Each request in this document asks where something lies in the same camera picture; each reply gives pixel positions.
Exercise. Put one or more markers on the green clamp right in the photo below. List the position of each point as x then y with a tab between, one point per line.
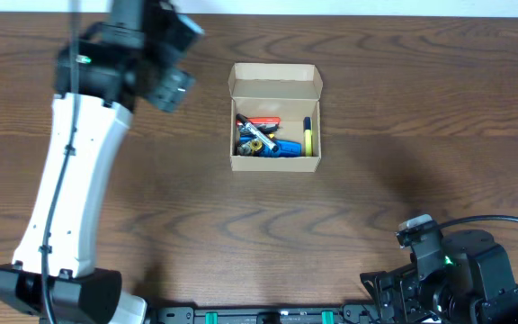
327	317

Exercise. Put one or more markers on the green clamp left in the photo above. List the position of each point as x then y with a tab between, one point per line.
211	318

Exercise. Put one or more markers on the brown cardboard box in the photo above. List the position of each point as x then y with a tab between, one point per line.
288	91

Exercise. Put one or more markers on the green clamp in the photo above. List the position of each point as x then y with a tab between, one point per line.
327	317
211	318

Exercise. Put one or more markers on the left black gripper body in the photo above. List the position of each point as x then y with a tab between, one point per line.
164	90

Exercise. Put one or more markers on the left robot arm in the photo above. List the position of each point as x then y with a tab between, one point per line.
100	75

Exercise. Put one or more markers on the yellow highlighter pen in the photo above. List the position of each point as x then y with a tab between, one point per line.
307	134

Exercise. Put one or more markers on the yellow correction tape dispenser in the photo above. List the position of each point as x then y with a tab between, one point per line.
248	146

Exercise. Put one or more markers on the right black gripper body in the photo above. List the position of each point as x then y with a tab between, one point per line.
416	301

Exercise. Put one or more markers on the black capped whiteboard marker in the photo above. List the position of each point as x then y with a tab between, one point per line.
262	137

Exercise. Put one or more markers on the black aluminium mounting rail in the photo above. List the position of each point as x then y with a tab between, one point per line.
358	313

